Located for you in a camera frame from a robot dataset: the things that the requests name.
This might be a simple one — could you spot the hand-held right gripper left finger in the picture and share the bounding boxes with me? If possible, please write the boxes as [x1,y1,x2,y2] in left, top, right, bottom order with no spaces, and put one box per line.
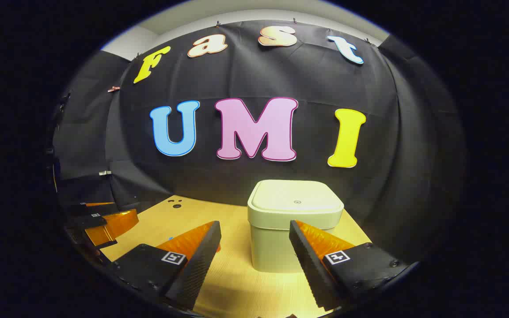
[106,221,222,311]

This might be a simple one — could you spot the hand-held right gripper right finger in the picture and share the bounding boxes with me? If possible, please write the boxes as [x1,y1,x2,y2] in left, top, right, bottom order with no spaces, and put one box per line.
[289,220,421,311]

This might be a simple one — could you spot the pale green desktop garbage bin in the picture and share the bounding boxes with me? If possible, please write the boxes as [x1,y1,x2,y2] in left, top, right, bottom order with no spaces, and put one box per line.
[247,179,344,273]

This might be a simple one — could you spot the wooden desktop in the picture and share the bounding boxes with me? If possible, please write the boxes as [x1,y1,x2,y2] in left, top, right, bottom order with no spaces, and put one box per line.
[100,195,372,318]

